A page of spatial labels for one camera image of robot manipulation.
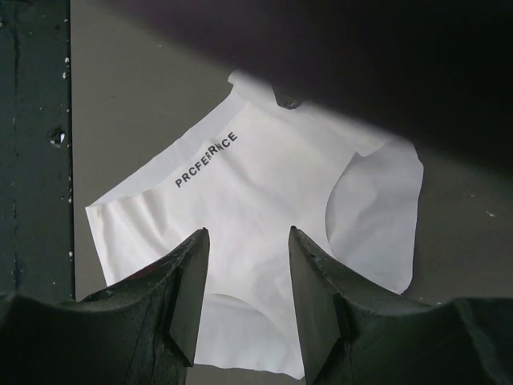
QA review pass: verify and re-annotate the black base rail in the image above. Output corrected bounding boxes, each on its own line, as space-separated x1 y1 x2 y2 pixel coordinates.
1 1 75 303

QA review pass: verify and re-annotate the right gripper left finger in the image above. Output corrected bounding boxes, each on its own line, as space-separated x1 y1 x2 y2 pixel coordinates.
1 229 210 384

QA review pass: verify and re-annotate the white underwear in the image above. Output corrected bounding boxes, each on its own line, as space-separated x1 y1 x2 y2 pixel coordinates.
86 72 424 379

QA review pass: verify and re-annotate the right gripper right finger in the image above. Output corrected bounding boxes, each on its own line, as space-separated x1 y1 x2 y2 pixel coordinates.
289 228 512 384

